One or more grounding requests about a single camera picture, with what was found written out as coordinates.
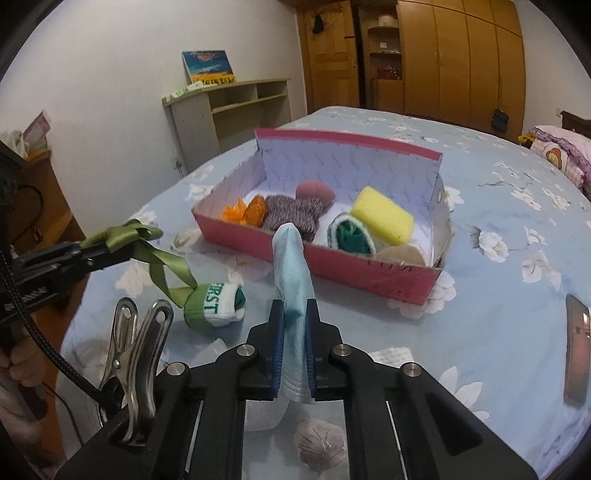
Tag dark wooden headboard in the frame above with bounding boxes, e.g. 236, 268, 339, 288
561, 110, 591, 139

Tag brown knitted sock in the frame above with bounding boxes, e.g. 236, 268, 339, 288
261, 194, 324, 241

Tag orange sock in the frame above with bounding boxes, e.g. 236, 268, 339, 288
222, 196, 269, 228

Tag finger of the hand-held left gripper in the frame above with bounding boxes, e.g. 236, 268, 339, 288
16, 241, 112, 274
28, 247, 140, 299

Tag wooden wardrobe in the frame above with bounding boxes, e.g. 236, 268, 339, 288
397, 0, 527, 134

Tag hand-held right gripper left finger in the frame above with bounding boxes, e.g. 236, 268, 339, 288
55, 300, 284, 480

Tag blue and yellow painting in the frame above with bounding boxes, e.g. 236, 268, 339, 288
181, 50, 237, 86

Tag large yellow sponge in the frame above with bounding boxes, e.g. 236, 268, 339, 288
349, 186, 415, 245

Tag beige shelf desk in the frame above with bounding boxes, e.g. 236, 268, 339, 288
161, 78, 293, 176

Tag light blue sock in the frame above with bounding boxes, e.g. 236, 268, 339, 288
271, 222, 317, 404

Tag white cloth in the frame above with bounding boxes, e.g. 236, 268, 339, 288
245, 399, 289, 432

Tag metal spring clip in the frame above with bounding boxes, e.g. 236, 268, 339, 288
99, 298, 175, 446

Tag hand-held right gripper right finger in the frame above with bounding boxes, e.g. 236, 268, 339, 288
306, 299, 539, 480

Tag pink cardboard box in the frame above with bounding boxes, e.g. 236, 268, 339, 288
191, 128, 455, 305

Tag pink paper box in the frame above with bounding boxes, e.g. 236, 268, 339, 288
23, 110, 52, 151

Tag beige round pad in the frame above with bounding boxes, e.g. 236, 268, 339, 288
376, 244, 428, 267

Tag wooden nightstand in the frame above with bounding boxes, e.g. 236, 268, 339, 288
0, 148, 88, 370

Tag pink soft ball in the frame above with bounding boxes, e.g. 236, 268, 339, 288
295, 181, 337, 208

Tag open corner shelf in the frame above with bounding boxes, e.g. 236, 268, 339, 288
360, 0, 404, 112

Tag wooden door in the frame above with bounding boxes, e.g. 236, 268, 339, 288
295, 0, 361, 114

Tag white plastic bag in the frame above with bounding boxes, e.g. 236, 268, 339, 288
0, 130, 28, 160

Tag person's left hand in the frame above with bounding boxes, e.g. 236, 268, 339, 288
0, 339, 48, 394

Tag pink cartoon print pillow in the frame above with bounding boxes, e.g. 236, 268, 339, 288
529, 124, 591, 188

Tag green ribbon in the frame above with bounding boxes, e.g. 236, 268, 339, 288
83, 219, 197, 308

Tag black device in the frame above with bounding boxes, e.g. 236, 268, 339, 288
0, 141, 28, 217

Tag smartphone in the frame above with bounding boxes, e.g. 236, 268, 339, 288
563, 294, 591, 407

